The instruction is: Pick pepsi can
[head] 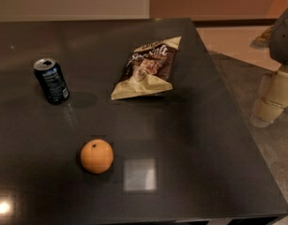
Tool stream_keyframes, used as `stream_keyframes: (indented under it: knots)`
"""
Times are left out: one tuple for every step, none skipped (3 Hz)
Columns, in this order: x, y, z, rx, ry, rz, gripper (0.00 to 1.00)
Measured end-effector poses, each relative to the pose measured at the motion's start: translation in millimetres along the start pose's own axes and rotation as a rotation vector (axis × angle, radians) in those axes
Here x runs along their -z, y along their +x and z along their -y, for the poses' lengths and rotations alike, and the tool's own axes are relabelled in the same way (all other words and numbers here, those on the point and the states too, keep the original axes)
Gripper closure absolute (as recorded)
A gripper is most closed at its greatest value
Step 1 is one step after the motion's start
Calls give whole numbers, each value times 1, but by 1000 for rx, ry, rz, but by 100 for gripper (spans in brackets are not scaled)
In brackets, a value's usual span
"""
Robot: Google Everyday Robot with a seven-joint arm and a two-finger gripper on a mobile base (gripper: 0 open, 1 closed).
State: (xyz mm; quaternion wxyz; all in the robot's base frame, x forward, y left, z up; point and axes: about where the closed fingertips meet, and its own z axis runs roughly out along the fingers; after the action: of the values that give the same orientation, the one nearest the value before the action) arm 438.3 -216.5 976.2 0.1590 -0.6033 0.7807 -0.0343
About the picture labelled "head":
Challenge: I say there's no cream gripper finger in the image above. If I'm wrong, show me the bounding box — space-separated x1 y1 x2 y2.
250 65 288 128

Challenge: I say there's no blue pepsi can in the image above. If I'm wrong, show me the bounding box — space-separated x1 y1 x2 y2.
33 58 69 105

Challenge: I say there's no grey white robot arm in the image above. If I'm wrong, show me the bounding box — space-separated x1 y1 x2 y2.
250 8 288 128

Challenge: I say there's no brown and cream chip bag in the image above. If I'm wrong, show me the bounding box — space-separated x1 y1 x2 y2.
111 37 181 100

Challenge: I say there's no orange fruit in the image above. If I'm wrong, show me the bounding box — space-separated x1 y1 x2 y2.
81 139 114 174

